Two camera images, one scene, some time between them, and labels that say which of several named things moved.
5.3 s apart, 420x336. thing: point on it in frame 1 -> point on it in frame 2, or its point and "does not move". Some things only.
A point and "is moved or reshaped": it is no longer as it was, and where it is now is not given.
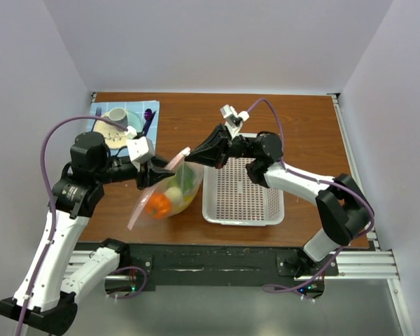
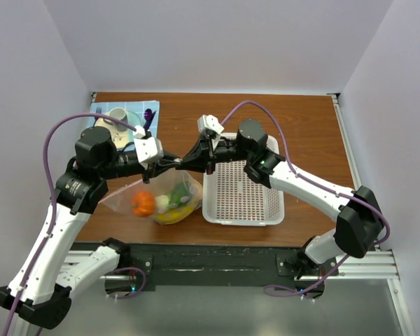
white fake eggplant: [174, 194] -> [162, 201]
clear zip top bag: [171, 194] is moved or reshaped
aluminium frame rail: [376, 265] does not move
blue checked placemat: [139, 106] does not move
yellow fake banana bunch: [188, 198] -> [173, 215]
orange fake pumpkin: [158, 205] -> [143, 204]
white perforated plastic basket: [230, 197] does not move
